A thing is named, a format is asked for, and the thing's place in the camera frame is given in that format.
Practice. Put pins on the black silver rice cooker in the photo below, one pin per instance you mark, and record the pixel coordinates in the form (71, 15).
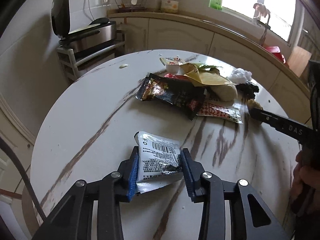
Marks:
(100, 31)

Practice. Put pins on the yellow gold snack bag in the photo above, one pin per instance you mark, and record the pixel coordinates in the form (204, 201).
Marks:
(203, 79)

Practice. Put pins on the red plastic basin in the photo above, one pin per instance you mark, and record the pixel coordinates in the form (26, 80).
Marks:
(275, 51)

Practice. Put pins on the clear crinkled plastic wrap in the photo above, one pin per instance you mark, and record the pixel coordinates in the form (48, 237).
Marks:
(239, 76)

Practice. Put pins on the silver barcode packet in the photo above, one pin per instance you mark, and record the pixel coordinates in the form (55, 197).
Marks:
(158, 162)

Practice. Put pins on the glass jar with label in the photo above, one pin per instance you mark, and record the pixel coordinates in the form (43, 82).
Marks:
(169, 6)

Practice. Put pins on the kitchen window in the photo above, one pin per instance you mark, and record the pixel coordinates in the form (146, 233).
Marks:
(284, 18)

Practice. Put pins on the brown food lump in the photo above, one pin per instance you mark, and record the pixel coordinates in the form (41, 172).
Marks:
(255, 111)

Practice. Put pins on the cloth on faucet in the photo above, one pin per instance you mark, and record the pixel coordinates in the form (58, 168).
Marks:
(260, 10)

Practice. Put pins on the garlic clove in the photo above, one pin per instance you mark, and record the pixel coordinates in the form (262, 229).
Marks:
(123, 66)

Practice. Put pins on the person's right hand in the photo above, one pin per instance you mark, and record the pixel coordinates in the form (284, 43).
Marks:
(303, 174)

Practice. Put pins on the metal kitchen faucet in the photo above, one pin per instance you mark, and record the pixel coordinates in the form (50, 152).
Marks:
(266, 27)

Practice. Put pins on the green dish soap bottle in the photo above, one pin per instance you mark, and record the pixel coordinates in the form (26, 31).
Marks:
(216, 4)

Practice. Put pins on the red snack wrapper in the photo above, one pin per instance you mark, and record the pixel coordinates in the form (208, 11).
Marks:
(178, 77)

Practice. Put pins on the white door with handle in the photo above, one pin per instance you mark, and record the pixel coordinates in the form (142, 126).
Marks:
(11, 179)

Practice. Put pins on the red white checkered sachet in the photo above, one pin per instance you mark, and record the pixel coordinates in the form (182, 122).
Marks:
(227, 113)

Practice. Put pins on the black glossy snack bag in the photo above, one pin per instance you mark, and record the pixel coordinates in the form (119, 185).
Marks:
(180, 94)

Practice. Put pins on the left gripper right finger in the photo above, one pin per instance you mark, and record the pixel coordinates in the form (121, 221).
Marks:
(250, 217)

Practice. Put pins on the wooden cutting board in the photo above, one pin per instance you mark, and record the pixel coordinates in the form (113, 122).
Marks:
(298, 60)

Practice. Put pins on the green snack wrapper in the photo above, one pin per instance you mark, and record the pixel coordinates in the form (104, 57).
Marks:
(206, 68)

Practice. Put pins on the black plastic bag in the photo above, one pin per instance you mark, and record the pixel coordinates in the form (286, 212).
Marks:
(248, 89)

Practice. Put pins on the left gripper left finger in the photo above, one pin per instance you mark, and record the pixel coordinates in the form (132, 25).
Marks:
(72, 216)

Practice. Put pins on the white steamed bun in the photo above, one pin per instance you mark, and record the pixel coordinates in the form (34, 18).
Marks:
(225, 92)

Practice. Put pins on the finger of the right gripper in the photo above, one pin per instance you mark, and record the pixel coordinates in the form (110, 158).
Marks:
(289, 127)

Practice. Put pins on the cream base cabinets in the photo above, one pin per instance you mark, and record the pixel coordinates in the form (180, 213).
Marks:
(155, 30)

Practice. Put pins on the grey metal shelf rack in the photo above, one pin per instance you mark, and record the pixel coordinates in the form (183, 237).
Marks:
(75, 65)

